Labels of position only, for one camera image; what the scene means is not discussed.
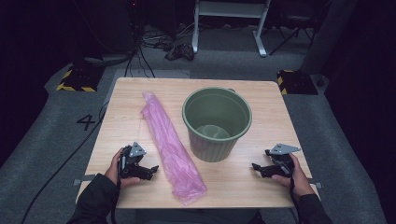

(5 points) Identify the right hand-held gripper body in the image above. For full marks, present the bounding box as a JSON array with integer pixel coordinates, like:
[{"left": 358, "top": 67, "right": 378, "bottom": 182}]
[{"left": 264, "top": 143, "right": 302, "bottom": 178}]

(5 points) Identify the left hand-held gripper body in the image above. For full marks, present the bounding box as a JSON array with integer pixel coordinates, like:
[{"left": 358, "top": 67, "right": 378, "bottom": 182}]
[{"left": 118, "top": 141, "right": 155, "bottom": 181}]

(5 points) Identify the pink plastic bag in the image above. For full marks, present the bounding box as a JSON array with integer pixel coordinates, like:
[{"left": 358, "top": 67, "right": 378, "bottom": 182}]
[{"left": 140, "top": 91, "right": 208, "bottom": 206}]

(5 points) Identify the green plastic bin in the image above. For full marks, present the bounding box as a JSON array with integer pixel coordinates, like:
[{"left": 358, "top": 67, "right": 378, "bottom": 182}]
[{"left": 181, "top": 87, "right": 253, "bottom": 163}]

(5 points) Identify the person's left hand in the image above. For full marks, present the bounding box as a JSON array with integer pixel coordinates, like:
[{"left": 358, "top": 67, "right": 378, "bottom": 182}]
[{"left": 104, "top": 147, "right": 142, "bottom": 189}]

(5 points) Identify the person's right hand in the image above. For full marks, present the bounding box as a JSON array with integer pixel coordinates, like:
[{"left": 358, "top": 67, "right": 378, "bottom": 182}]
[{"left": 271, "top": 153, "right": 316, "bottom": 198}]

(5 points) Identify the yellow black striped base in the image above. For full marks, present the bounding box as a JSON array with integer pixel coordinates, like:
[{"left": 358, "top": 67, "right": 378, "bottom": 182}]
[
  {"left": 55, "top": 64, "right": 106, "bottom": 93},
  {"left": 276, "top": 69, "right": 319, "bottom": 96}
]

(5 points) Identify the dark bundle on floor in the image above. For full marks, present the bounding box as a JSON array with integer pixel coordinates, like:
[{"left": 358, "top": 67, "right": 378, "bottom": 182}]
[{"left": 163, "top": 42, "right": 196, "bottom": 62}]

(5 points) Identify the black tripod stand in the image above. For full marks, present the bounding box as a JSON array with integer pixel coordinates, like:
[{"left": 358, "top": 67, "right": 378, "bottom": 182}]
[{"left": 269, "top": 8, "right": 316, "bottom": 57}]

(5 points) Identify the grey curtain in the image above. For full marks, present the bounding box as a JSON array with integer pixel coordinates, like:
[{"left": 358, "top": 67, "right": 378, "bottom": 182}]
[{"left": 300, "top": 0, "right": 359, "bottom": 76}]

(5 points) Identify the white metal stand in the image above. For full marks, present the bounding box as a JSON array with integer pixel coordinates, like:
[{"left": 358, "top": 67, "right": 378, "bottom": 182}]
[{"left": 191, "top": 0, "right": 272, "bottom": 58}]

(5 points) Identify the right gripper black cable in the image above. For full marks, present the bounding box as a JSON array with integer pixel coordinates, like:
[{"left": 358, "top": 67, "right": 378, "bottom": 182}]
[{"left": 288, "top": 175, "right": 303, "bottom": 224}]

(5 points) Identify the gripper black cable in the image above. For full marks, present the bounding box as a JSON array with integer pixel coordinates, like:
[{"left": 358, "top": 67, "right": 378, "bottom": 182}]
[
  {"left": 288, "top": 175, "right": 303, "bottom": 224},
  {"left": 109, "top": 179, "right": 123, "bottom": 224}
]

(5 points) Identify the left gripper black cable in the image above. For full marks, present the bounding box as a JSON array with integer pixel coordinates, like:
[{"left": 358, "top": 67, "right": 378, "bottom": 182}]
[{"left": 109, "top": 179, "right": 123, "bottom": 224}]

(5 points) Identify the black floor cable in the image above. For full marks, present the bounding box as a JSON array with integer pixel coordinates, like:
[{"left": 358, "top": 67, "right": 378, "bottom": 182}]
[{"left": 20, "top": 101, "right": 110, "bottom": 224}]

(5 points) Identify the tangle of black cables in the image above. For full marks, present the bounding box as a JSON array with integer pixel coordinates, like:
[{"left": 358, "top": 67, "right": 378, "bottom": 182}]
[{"left": 123, "top": 27, "right": 176, "bottom": 78}]

